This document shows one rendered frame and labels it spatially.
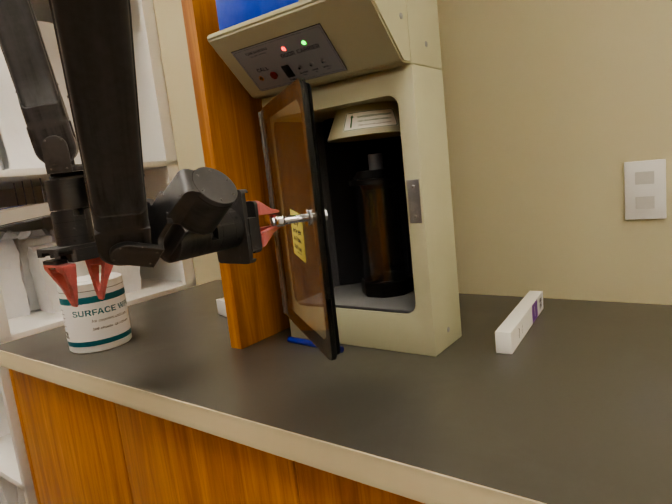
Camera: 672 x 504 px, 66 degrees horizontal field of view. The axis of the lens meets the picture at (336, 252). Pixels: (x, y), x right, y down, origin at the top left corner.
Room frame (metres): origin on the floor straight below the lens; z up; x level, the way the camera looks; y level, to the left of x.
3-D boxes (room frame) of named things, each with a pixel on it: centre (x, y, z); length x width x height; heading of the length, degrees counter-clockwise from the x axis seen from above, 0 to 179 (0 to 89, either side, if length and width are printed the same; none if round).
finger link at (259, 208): (0.76, 0.11, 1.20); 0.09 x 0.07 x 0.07; 143
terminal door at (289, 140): (0.86, 0.06, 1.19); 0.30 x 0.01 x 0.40; 17
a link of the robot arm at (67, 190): (0.84, 0.41, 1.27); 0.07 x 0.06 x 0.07; 111
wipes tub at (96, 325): (1.12, 0.54, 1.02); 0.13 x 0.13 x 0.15
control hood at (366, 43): (0.87, 0.02, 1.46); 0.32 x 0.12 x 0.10; 53
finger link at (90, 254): (0.85, 0.41, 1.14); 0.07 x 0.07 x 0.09; 53
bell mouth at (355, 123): (0.99, -0.09, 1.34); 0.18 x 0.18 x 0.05
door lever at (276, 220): (0.78, 0.07, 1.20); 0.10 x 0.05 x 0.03; 17
